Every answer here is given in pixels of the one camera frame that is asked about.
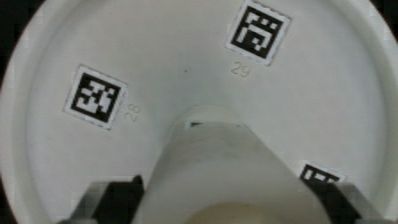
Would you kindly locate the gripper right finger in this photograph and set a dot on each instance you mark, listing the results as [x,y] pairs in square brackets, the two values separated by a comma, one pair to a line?
[346,206]

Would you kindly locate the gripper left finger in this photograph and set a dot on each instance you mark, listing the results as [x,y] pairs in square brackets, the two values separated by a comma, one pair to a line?
[108,203]

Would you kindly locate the white cylindrical table leg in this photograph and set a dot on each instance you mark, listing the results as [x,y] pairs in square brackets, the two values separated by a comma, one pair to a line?
[222,183]

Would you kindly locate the white round table top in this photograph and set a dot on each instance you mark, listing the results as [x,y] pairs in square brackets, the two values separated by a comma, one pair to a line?
[135,67]

